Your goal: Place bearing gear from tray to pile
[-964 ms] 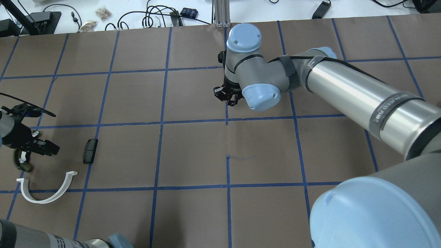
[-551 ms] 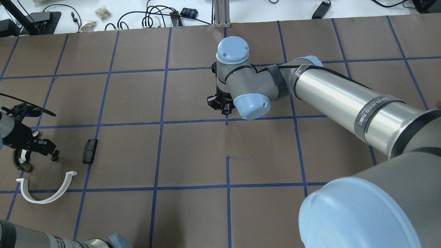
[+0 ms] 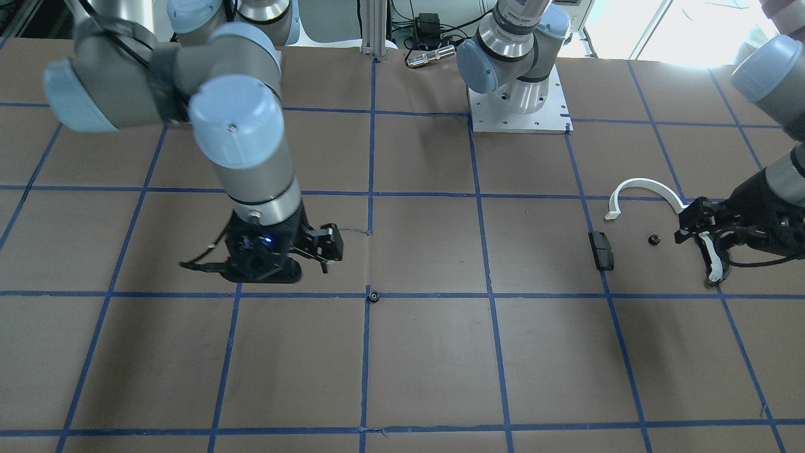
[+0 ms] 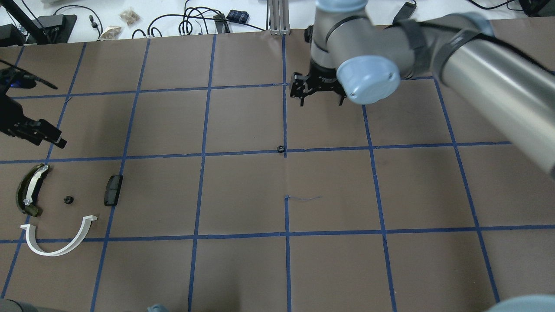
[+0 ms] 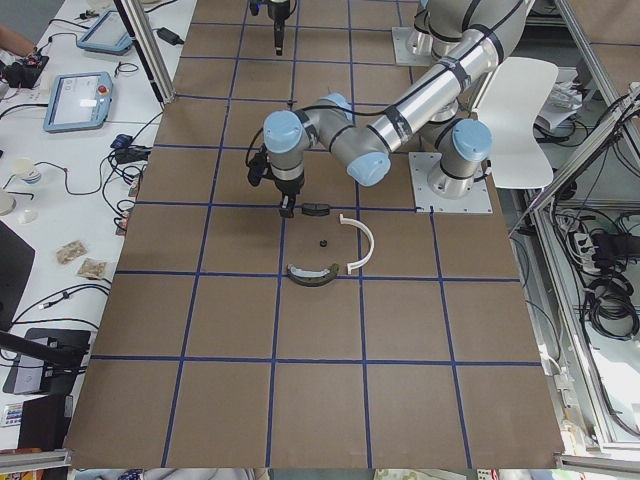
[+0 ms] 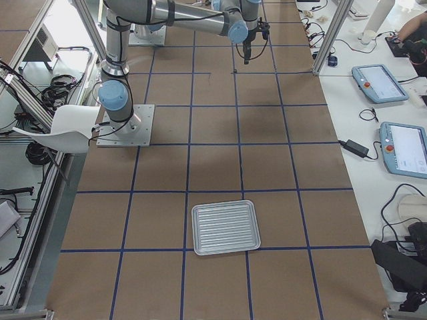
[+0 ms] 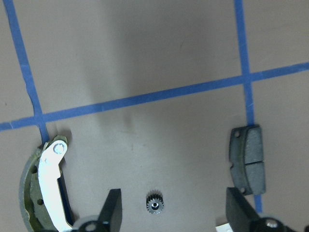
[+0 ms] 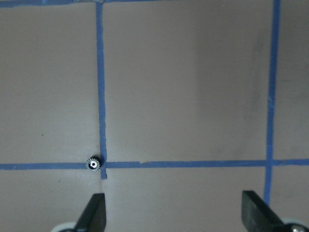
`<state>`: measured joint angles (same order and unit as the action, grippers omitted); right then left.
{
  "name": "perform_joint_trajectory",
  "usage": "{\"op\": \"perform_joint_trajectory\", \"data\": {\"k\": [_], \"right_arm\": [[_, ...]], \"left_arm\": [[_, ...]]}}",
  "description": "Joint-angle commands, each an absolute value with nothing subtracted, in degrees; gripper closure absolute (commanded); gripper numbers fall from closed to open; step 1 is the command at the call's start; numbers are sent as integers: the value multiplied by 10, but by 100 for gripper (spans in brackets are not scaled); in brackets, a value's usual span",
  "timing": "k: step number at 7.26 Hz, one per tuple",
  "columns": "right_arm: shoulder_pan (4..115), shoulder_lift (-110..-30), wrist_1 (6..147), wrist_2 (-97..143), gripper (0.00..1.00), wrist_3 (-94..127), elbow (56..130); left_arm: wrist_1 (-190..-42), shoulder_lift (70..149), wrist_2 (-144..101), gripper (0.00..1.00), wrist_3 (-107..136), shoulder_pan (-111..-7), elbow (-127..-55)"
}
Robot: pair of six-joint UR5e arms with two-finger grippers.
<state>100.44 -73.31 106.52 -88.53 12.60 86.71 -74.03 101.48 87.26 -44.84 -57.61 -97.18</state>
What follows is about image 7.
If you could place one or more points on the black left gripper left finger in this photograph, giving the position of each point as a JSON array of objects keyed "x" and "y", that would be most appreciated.
[{"x": 110, "y": 217}]

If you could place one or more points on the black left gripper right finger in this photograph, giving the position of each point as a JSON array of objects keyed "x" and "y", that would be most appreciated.
[{"x": 240, "y": 215}]

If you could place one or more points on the small black bevel gear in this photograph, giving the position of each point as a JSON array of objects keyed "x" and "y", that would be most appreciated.
[{"x": 154, "y": 202}]

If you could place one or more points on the white curved plastic part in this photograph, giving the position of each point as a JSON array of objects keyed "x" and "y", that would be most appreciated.
[{"x": 224, "y": 228}]

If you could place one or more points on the grey curved brake shoe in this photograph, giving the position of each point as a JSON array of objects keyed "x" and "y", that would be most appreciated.
[{"x": 43, "y": 204}]

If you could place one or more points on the black brake pad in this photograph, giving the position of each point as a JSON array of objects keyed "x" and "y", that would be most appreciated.
[{"x": 247, "y": 160}]

